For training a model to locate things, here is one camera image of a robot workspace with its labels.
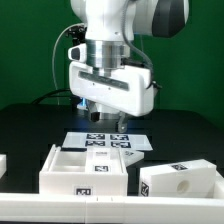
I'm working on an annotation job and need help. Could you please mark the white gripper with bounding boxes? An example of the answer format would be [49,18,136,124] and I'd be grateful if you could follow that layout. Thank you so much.
[69,61,154,133]

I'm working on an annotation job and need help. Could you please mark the white cabinet door panel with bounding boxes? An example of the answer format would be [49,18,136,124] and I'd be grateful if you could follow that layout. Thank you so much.
[85,148,126,174]

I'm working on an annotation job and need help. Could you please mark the white cabinet body box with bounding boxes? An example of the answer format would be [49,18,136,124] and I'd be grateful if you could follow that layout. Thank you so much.
[39,145,128,196]

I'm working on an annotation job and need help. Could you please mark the white small door panel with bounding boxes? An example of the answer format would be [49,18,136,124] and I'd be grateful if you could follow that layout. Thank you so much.
[122,150,144,167]

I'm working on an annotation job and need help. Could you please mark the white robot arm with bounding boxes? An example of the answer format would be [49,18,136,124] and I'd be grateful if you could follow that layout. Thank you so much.
[68,0,189,133]

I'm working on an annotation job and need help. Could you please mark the white cabinet top block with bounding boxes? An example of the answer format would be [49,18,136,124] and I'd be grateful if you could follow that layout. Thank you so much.
[138,159,216,198]

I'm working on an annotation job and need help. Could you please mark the white flat marker plate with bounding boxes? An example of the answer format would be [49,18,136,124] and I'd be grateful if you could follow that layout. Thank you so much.
[62,132,152,151]

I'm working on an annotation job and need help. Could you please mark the white block at left edge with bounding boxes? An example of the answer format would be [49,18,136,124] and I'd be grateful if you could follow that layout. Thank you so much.
[0,154,7,179]

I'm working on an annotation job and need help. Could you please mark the black base cables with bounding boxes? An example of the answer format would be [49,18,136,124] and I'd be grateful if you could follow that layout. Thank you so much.
[31,87,83,105]

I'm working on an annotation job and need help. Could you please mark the grey braided camera cable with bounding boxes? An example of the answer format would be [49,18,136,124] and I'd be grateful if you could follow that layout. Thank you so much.
[120,0,164,91]

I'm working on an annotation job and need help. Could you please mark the white front rail bar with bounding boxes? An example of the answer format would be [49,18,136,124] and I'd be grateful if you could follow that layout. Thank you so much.
[0,175,224,224]

